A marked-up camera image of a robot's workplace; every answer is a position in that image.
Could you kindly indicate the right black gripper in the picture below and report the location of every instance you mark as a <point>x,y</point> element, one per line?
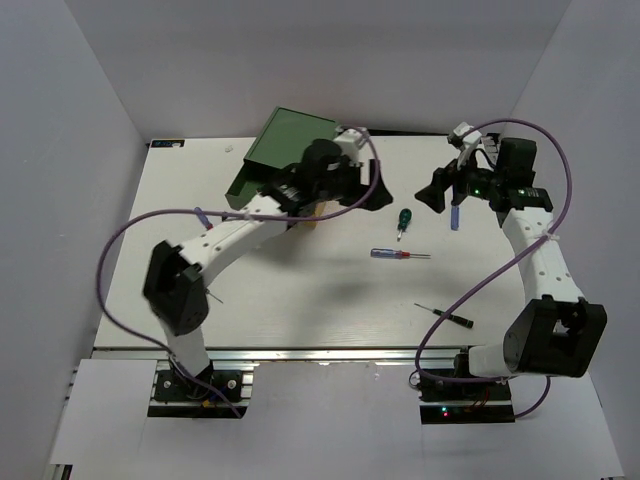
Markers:
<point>432,195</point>

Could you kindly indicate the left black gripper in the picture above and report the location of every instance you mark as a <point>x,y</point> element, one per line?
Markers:
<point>379,197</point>

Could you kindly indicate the stubby green screwdriver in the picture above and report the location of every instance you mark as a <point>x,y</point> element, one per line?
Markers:
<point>404,219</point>

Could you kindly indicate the green top drawer box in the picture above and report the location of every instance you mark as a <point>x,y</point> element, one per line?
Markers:
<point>281,142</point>

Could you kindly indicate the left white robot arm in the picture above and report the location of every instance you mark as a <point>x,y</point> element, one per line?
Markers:
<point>178,276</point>

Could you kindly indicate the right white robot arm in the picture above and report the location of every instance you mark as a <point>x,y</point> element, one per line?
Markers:
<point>558,330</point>

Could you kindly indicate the blue red screwdriver right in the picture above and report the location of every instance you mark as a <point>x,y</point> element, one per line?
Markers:
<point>455,218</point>

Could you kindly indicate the blue red screwdriver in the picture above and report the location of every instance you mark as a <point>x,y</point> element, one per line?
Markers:
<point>203,219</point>
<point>455,218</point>
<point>386,253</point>

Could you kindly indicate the blue red screwdriver centre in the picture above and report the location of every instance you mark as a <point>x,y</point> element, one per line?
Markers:
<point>386,253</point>

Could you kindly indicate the yellow bottom drawer box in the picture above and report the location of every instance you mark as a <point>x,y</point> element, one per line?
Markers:
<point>313,214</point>

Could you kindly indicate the slim green screwdriver right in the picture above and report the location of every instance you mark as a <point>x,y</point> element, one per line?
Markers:
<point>458,320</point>

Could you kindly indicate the slim green screwdriver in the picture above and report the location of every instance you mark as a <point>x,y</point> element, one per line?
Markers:
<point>458,320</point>
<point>214,297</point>

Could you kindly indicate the blue red screwdriver left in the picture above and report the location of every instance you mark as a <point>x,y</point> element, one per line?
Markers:
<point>203,219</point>

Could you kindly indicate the slim green screwdriver left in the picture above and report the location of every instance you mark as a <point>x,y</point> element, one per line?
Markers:
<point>214,297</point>

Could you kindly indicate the left black logo sticker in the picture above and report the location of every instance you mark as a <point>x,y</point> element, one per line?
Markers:
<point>167,143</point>

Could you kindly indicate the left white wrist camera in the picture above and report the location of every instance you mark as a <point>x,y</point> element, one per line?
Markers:
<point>351,141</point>

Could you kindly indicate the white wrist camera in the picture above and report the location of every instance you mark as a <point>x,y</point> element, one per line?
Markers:
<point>465,138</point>
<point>351,141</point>

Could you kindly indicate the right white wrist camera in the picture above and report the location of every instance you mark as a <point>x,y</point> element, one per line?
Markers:
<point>465,138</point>

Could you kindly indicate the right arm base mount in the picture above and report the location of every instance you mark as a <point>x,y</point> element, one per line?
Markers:
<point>442,403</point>

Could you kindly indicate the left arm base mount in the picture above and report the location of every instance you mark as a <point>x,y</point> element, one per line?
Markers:
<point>218,394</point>

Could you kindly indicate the aluminium front rail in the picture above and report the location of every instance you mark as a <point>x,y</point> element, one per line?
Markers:
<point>268,354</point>

